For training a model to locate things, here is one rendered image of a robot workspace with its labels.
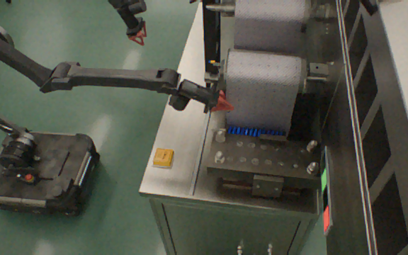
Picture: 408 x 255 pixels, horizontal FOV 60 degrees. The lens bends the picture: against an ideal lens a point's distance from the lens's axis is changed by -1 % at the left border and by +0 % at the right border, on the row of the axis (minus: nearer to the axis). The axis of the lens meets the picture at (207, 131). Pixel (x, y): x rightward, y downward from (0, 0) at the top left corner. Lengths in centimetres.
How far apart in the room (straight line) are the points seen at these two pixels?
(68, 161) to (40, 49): 167
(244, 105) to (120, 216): 136
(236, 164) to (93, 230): 134
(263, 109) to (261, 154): 16
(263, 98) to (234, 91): 10
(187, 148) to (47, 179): 116
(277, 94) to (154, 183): 57
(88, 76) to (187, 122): 48
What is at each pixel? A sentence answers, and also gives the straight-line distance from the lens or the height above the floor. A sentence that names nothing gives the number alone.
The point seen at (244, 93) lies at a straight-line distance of 122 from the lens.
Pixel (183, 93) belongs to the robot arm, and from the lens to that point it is 122.
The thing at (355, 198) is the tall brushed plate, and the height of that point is 140.
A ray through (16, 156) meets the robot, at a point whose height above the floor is 40.
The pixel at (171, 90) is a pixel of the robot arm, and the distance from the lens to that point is 119.
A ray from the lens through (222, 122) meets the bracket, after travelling 146.
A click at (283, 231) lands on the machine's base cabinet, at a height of 72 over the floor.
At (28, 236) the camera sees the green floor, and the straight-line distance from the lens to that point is 252.
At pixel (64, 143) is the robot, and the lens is 251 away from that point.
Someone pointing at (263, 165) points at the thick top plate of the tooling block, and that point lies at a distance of 125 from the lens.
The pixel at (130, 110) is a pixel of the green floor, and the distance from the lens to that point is 290.
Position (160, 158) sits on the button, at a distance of 140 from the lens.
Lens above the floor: 206
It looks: 50 degrees down
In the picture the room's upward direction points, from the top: 3 degrees counter-clockwise
